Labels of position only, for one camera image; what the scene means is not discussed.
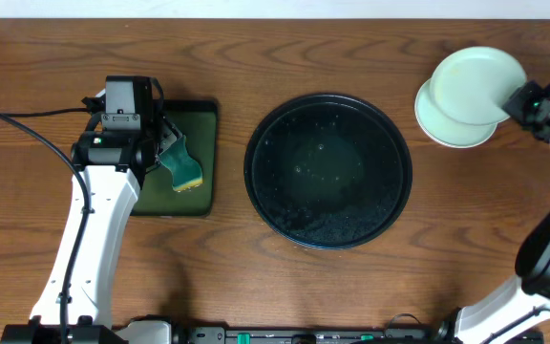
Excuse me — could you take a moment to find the yellow green sponge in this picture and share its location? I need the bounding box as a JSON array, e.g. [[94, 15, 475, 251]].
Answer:
[[159, 136, 203, 192]]

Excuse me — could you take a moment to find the mint green plate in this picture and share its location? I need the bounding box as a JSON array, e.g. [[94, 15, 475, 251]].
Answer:
[[429, 47, 527, 126], [414, 79, 497, 149]]

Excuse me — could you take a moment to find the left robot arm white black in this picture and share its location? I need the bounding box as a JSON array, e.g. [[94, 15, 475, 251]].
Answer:
[[1, 156, 183, 343]]

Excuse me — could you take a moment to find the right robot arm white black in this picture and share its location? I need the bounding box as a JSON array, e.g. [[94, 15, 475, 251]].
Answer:
[[431, 81, 550, 344]]

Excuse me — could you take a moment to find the rectangular black tray green liquid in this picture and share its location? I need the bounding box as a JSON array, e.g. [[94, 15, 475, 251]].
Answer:
[[132, 100, 218, 217]]

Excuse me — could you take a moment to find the round black tray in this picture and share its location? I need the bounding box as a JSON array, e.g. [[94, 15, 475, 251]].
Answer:
[[243, 94, 413, 249]]

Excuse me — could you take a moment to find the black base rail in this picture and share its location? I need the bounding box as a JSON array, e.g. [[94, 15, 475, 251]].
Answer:
[[0, 312, 546, 344]]

